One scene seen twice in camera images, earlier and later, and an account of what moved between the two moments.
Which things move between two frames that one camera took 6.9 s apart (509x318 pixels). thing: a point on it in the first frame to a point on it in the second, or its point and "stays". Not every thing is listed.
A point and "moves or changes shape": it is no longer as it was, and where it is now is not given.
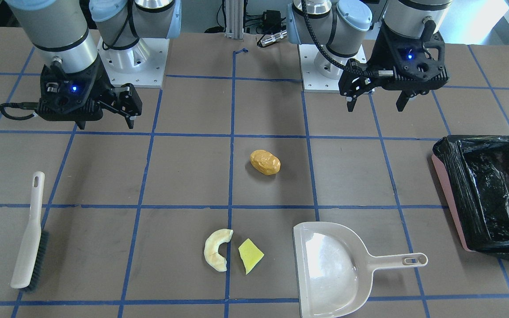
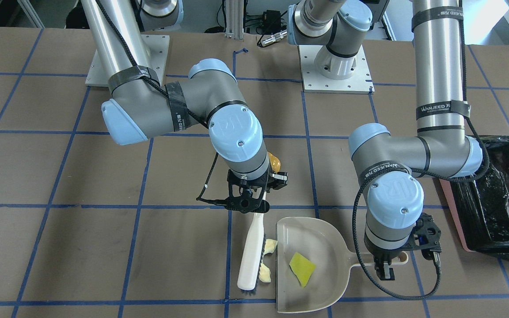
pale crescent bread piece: x=211 y=246 to x=264 y=272
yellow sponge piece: x=250 y=255 to x=303 y=268
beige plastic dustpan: x=335 y=270 moves or changes shape
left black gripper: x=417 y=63 to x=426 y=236
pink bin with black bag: x=490 y=182 stays
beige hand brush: x=30 y=270 to x=250 y=274
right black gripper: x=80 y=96 to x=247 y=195
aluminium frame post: x=234 y=16 stays
